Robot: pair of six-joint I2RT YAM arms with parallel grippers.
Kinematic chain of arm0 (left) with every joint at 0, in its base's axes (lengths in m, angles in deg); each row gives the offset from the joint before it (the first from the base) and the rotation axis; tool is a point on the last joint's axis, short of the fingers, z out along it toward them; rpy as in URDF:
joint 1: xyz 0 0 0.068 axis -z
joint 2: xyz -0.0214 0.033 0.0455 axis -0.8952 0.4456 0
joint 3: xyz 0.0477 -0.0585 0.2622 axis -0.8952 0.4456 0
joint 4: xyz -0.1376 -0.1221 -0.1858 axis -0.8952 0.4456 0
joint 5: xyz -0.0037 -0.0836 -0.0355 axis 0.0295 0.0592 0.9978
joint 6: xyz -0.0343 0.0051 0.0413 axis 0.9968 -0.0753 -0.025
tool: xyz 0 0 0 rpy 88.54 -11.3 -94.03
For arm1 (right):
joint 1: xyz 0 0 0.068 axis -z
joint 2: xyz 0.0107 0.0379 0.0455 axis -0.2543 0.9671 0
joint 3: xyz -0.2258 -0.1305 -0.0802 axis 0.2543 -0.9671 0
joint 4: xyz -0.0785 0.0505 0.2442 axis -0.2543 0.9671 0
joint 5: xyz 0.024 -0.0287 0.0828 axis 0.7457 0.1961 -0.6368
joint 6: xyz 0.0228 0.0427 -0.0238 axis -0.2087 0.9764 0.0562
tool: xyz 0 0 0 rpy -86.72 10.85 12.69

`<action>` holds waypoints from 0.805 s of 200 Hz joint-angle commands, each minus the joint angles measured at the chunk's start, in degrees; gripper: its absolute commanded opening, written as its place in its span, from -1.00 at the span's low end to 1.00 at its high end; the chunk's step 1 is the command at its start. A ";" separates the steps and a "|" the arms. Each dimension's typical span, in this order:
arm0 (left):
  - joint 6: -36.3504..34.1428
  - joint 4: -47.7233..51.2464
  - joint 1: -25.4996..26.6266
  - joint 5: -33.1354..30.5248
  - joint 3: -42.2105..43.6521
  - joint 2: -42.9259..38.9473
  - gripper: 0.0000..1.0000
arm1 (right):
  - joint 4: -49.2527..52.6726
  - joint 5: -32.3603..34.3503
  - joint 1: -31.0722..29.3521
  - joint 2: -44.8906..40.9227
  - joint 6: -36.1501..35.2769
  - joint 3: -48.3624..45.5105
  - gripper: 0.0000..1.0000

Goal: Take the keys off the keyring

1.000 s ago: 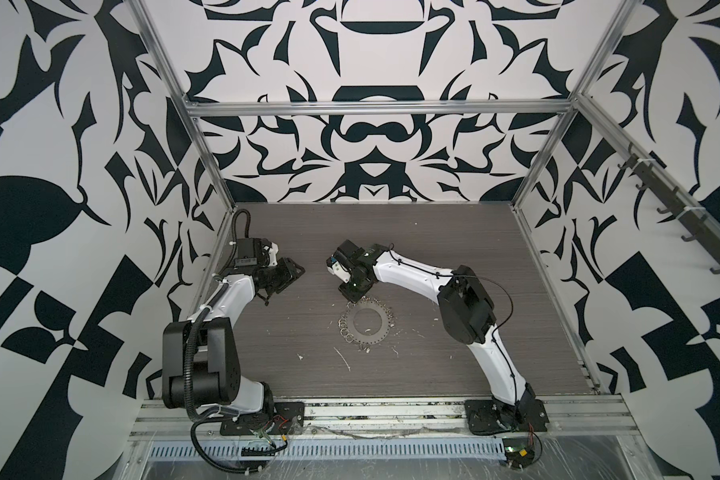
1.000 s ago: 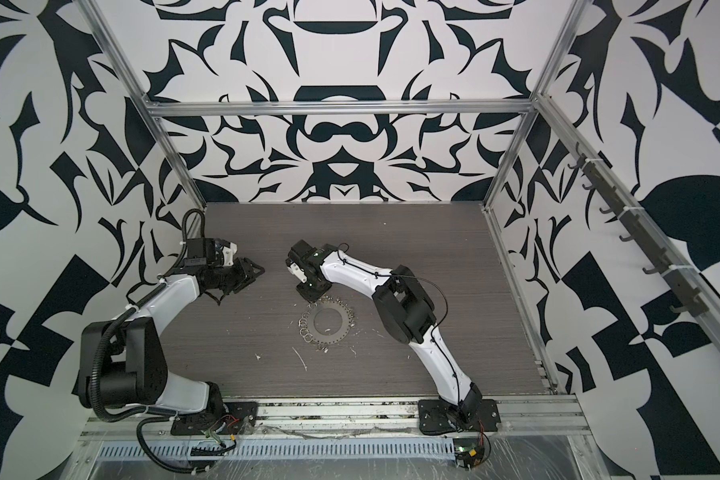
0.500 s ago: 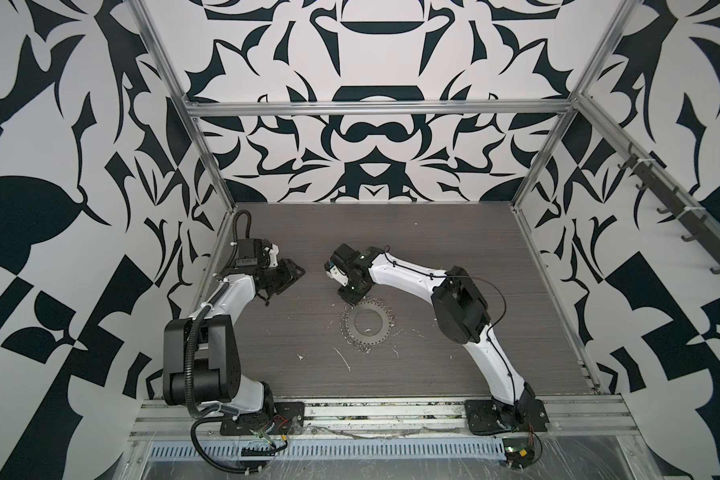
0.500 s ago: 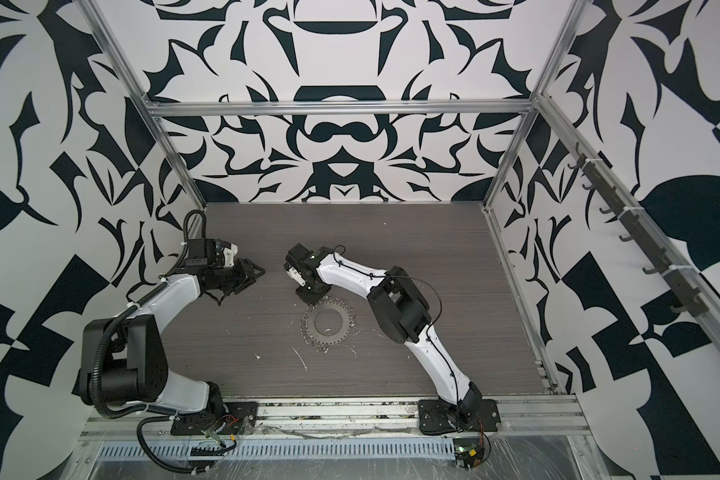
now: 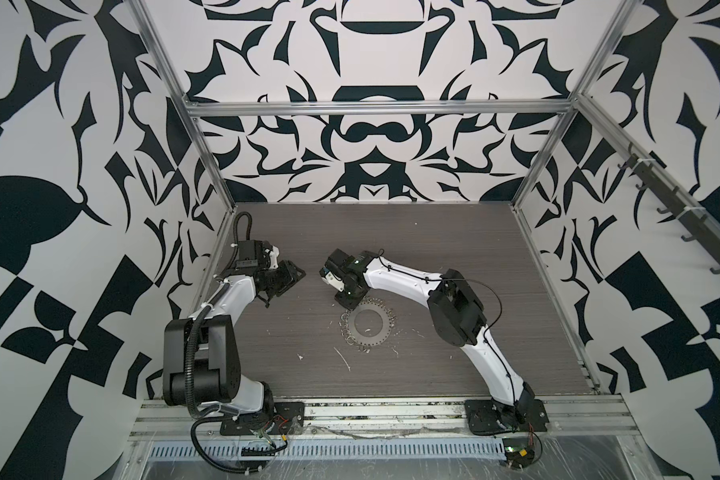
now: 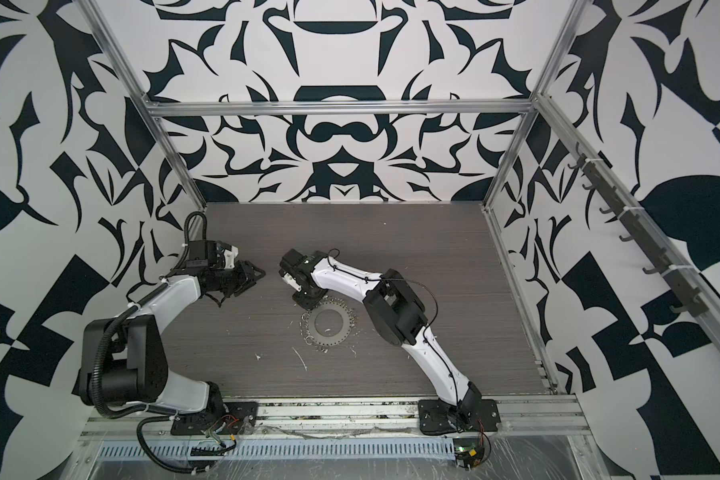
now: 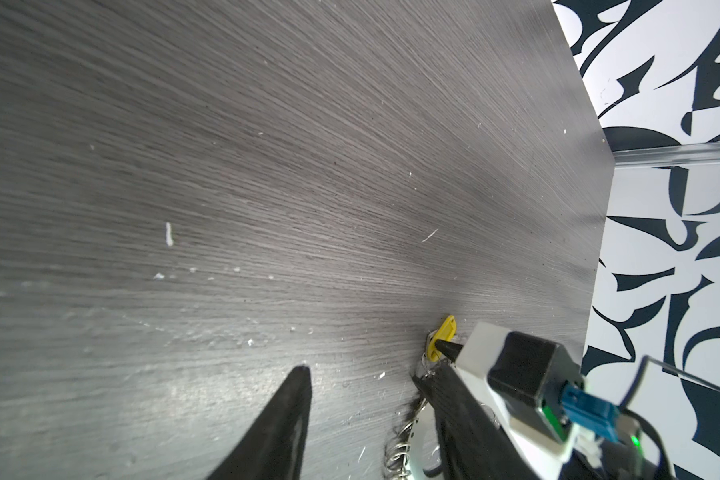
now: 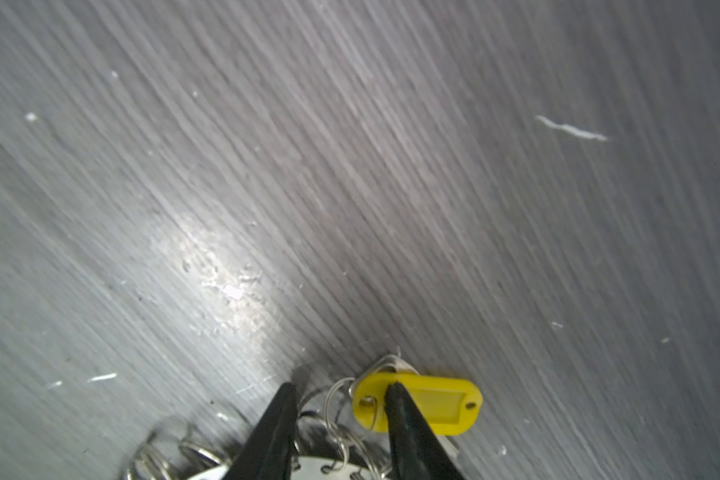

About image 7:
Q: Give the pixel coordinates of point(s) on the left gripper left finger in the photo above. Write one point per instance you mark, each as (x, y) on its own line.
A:
(274, 445)

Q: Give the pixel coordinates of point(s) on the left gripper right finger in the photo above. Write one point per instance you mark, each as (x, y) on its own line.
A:
(471, 447)

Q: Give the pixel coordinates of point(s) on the metal disc with key rings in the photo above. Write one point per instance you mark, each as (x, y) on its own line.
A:
(413, 452)

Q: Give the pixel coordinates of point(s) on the yellow key tag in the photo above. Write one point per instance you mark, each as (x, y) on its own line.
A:
(445, 332)

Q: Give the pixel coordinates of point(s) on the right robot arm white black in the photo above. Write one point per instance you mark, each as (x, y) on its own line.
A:
(696, 463)

